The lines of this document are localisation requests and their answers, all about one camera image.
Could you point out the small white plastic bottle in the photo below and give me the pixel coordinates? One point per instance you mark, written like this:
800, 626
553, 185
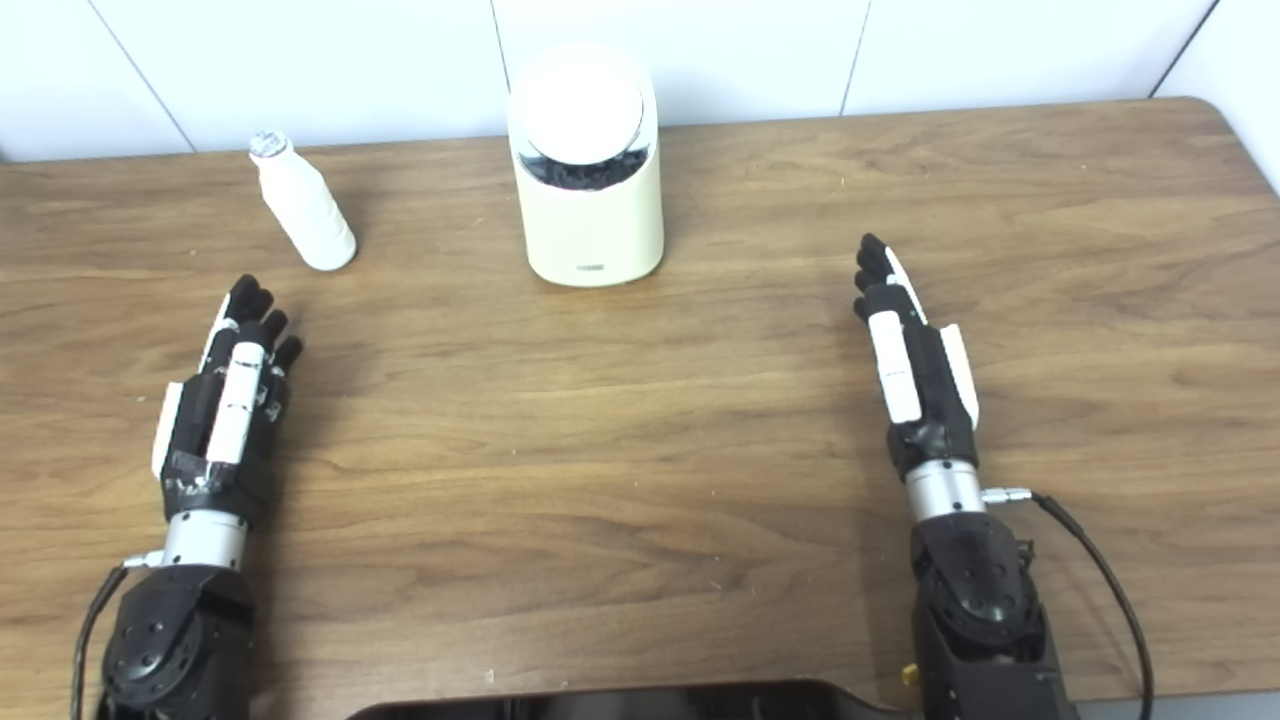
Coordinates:
305, 210

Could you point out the cream-colored lidded bin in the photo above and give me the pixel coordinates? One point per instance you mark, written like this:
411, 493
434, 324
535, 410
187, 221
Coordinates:
595, 230

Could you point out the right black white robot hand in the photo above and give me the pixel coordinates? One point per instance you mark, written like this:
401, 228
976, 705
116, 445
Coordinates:
935, 390

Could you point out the black bin liner bag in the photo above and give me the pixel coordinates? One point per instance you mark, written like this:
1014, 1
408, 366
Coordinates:
585, 175

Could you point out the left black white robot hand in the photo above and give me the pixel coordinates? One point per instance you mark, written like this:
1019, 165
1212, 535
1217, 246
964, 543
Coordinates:
232, 400

